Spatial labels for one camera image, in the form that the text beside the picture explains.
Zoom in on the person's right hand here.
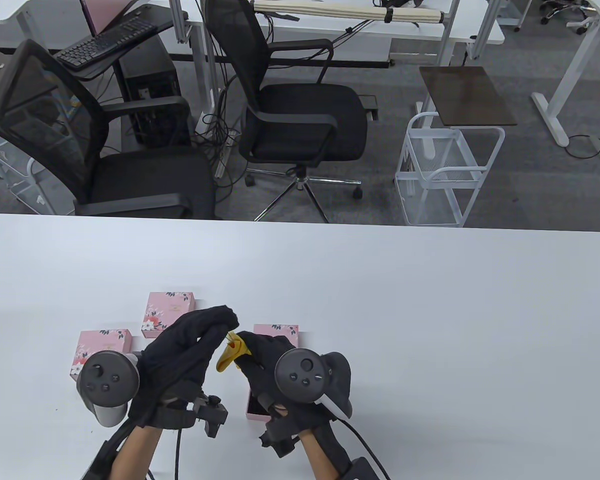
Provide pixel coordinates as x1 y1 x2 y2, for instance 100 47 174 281
237 331 342 436

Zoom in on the person's left hand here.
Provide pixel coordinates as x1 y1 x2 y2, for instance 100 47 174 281
129 305 240 430

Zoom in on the pink floral box sleeve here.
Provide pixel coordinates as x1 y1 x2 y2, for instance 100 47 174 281
252 324 300 348

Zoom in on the yellow cloth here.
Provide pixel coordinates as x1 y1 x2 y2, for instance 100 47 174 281
216 330 253 373

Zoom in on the grey handheld controller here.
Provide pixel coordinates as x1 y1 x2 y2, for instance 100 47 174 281
274 348 353 420
76 350 142 428

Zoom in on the person's right forearm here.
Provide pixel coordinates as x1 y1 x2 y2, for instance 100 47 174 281
300 430 341 480

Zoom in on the black forearm sensor box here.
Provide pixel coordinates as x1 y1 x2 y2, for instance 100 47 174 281
342 456 381 480

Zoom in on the person's left forearm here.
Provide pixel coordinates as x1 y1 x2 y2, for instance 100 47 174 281
111 425 163 480

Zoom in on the pink floral jewelry box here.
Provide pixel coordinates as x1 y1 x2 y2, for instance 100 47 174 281
141 292 196 339
70 329 133 381

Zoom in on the black mesh office chair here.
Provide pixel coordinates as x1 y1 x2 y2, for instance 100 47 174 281
0 39 223 221

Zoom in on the black office chair chrome base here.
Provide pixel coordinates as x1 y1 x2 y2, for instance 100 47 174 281
203 0 379 223

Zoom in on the black computer tower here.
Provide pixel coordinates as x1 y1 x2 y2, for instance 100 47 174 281
119 37 192 148

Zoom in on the black keyboard tray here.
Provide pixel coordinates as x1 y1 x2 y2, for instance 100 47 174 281
55 10 188 81

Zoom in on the black keyboard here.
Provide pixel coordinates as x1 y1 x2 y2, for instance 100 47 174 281
55 17 160 70

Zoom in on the dark wooden board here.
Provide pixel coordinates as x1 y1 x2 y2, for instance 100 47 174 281
419 66 518 127

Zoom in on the white desk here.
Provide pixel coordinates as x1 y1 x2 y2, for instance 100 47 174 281
170 0 506 108
531 0 600 183
0 0 176 51

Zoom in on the distant chair base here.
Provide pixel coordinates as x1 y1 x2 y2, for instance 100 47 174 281
539 0 600 35

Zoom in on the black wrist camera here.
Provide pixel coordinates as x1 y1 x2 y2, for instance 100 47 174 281
155 392 230 438
259 392 301 458

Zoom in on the tangle of black cables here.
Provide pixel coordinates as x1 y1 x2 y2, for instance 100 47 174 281
192 85 243 191

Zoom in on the white wire cart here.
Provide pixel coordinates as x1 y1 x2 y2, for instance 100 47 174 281
394 112 506 228
0 119 76 216

